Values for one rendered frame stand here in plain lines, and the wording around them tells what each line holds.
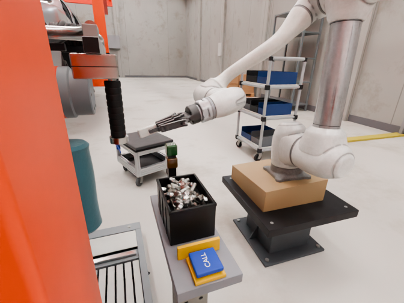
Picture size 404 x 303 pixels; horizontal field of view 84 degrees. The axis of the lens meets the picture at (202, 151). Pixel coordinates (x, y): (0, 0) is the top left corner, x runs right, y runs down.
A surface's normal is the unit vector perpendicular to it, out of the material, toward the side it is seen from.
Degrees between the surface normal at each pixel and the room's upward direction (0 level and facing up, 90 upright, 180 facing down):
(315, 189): 90
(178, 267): 0
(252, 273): 0
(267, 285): 0
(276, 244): 90
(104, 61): 90
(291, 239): 90
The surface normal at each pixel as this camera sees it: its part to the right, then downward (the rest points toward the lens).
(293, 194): 0.31, 0.36
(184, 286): 0.02, -0.93
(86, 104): 0.29, 0.72
